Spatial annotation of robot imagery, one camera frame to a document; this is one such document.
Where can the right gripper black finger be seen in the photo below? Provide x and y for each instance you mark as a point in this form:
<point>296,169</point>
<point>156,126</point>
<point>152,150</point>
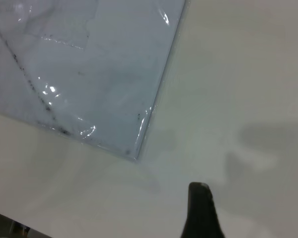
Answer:
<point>201,215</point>

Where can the clear zip bag green zipper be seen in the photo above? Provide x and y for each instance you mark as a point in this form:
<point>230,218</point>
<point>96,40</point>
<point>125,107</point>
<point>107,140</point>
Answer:
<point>101,74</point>

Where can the pale grey sheet inside bag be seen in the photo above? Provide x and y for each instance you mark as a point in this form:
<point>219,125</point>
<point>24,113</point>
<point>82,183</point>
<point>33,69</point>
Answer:
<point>77,62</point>

